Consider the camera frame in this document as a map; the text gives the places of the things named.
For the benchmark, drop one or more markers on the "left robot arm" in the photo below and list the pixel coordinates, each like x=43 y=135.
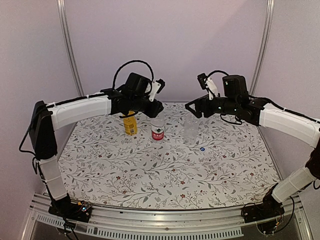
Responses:
x=137 y=95

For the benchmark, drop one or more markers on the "right metal frame post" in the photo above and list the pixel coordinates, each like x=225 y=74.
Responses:
x=270 y=5

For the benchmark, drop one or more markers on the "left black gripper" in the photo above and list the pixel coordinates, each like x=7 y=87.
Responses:
x=154 y=111

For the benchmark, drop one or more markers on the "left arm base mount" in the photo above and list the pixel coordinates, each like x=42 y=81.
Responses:
x=80 y=211

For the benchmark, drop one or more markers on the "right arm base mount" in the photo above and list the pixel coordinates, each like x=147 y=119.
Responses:
x=267 y=216

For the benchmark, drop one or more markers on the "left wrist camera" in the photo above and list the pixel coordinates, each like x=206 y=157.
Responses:
x=155 y=88

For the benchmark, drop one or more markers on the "clear plastic bottle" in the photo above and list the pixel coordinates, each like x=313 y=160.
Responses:
x=191 y=125

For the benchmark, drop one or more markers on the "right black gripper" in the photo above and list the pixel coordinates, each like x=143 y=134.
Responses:
x=199 y=102

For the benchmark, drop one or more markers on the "aluminium front rail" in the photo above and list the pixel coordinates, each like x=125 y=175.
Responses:
x=118 y=223

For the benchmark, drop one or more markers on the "red cap water bottle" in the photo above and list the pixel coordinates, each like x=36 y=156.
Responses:
x=158 y=127

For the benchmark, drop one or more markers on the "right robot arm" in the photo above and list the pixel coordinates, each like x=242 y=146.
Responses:
x=262 y=112

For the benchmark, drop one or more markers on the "metal frame post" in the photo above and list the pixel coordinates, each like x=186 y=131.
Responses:
x=68 y=46
x=270 y=5

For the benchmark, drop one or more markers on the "floral table mat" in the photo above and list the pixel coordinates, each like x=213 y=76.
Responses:
x=101 y=164

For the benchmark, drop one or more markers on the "left metal frame post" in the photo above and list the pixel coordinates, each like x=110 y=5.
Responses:
x=68 y=46

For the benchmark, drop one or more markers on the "yellow juice bottle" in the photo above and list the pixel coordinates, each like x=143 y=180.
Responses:
x=130 y=123

